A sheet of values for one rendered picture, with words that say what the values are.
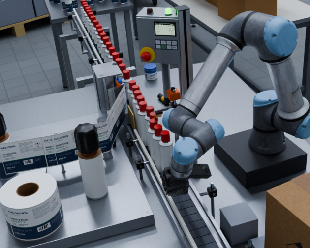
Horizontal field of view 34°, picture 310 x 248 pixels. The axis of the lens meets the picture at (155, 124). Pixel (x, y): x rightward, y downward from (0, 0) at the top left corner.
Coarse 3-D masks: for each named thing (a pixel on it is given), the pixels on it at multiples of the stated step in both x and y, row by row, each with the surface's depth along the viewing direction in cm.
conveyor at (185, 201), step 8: (176, 200) 189; (184, 200) 188; (184, 208) 185; (192, 208) 184; (184, 216) 181; (192, 216) 181; (200, 216) 181; (192, 224) 177; (200, 224) 177; (192, 232) 174; (200, 232) 174; (208, 232) 173; (200, 240) 171; (208, 240) 170
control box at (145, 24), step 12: (144, 12) 189; (156, 12) 188; (144, 24) 187; (144, 36) 190; (156, 36) 188; (168, 36) 187; (144, 48) 193; (156, 60) 194; (168, 60) 192; (180, 60) 191
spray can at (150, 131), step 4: (152, 120) 199; (156, 120) 199; (152, 124) 198; (152, 128) 199; (148, 132) 201; (152, 132) 199; (152, 136) 200; (152, 140) 201; (152, 144) 202; (152, 148) 203; (152, 152) 205; (152, 156) 206
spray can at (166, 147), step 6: (162, 132) 191; (168, 132) 191; (162, 138) 191; (168, 138) 191; (162, 144) 192; (168, 144) 191; (162, 150) 193; (168, 150) 192; (162, 156) 194; (168, 156) 194; (162, 162) 196; (168, 162) 195; (162, 168) 198
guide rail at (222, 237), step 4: (188, 180) 185; (192, 184) 183; (192, 188) 181; (196, 192) 179; (196, 196) 178; (200, 196) 177; (200, 200) 175; (200, 204) 175; (204, 204) 173; (204, 208) 172; (208, 212) 170; (208, 216) 168; (212, 216) 168; (212, 220) 166; (212, 224) 166; (216, 224) 165; (216, 228) 163; (220, 232) 161; (220, 236) 160; (224, 240) 158; (224, 244) 157; (228, 244) 157
